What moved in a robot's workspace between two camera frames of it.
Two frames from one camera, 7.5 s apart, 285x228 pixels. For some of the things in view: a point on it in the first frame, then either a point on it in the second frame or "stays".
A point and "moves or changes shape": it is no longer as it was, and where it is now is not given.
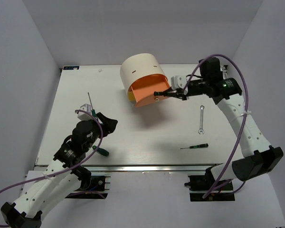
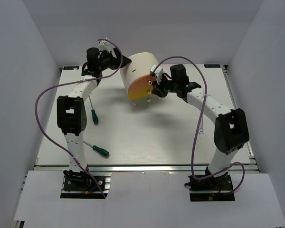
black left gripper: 109,125 -> 115,61
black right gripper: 172,94 -> 157,88
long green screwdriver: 92,110 stays
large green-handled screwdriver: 101,151 stays
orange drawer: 141,91 moves or changes shape
